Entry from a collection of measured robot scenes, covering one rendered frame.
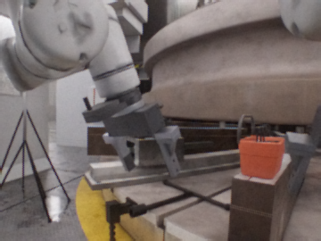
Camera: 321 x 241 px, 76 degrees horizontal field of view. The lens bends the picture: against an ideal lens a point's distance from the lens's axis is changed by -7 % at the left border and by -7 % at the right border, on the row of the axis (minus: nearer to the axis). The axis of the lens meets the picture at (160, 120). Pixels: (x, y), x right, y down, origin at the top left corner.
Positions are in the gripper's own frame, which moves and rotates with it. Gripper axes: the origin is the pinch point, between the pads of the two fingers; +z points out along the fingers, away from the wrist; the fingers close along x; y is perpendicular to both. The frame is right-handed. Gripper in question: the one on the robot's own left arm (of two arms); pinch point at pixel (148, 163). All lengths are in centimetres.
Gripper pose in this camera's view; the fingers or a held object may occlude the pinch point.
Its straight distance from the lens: 50.6
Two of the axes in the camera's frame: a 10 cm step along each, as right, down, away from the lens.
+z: 3.1, 9.1, 2.9
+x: -7.8, 0.7, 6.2
